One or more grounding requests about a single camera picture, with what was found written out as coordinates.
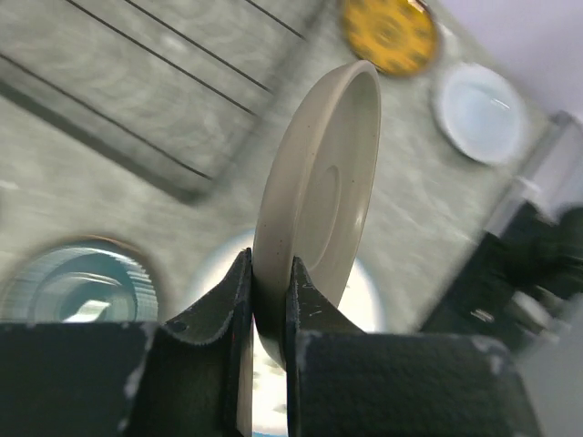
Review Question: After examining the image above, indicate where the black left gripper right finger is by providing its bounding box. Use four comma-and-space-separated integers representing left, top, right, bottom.
284, 256, 543, 437

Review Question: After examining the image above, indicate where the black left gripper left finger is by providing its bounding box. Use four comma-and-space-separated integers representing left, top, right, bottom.
124, 249, 253, 436

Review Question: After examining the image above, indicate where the beige speckled ceramic plate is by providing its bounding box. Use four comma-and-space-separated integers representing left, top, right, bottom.
252, 60, 382, 366

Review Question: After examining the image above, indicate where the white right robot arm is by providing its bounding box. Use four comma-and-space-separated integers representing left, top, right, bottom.
419, 111, 582, 353

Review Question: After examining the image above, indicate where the beige and blue plate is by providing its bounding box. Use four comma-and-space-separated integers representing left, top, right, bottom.
186, 229, 386, 437

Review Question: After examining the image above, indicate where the pale blue scalloped plate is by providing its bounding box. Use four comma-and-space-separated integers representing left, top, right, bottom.
431, 62, 528, 166

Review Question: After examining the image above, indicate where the yellow patterned glass plate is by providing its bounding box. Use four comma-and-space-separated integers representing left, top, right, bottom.
341, 0, 443, 77

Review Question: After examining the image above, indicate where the black wire dish rack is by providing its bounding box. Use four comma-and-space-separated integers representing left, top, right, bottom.
1, 0, 323, 196

